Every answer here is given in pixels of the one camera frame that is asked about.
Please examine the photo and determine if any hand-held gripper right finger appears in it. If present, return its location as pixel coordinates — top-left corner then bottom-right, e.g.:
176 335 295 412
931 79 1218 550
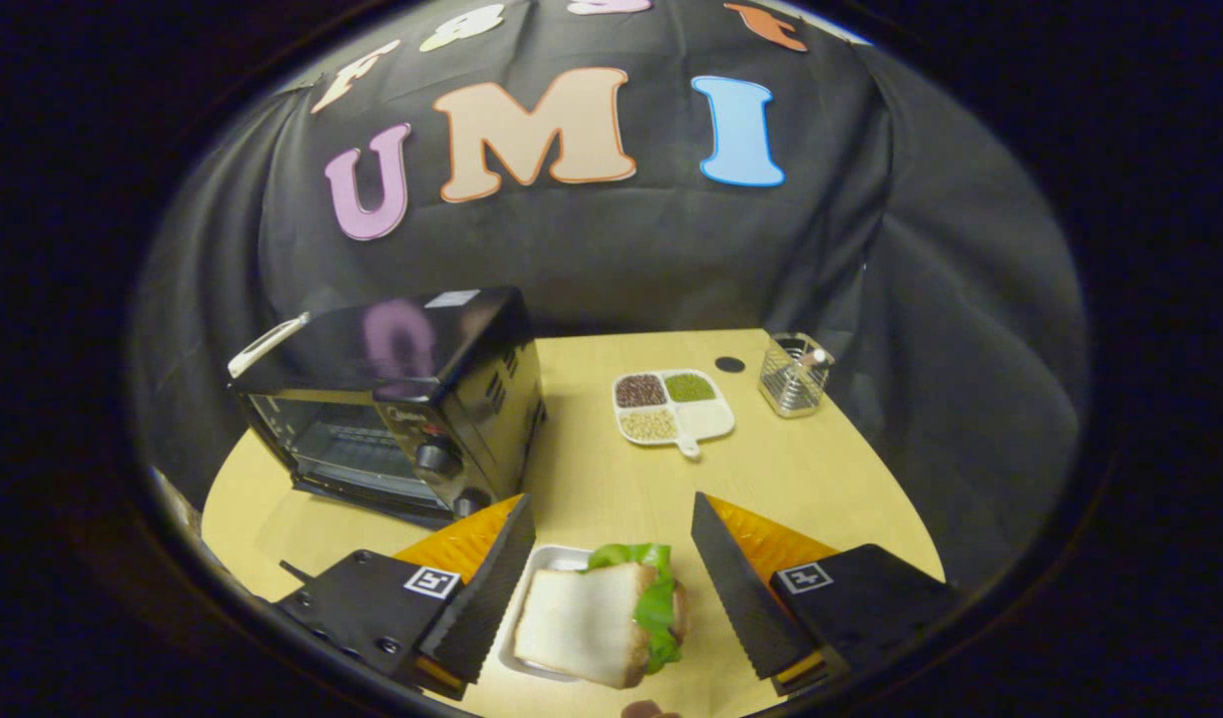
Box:
689 491 960 699

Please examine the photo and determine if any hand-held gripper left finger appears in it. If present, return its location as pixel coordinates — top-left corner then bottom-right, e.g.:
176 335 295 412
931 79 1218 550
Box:
270 493 538 702

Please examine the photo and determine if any white bread lettuce sandwich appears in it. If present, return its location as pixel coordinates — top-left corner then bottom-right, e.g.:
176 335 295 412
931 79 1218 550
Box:
513 542 690 690

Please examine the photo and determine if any black toaster oven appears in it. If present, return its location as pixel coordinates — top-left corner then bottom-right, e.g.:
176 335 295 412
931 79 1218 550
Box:
226 286 549 528

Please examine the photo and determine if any white rectangular tray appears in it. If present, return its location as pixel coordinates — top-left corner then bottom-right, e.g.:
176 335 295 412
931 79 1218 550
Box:
497 543 598 684

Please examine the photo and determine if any white divided dish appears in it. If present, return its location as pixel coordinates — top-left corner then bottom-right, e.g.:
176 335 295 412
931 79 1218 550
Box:
611 369 737 460

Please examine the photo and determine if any pale soybeans pile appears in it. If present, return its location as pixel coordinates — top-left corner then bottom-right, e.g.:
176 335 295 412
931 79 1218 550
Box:
621 409 678 442

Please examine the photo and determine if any black backdrop cloth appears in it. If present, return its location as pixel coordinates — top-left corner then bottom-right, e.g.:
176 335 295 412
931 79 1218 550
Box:
133 0 1089 589

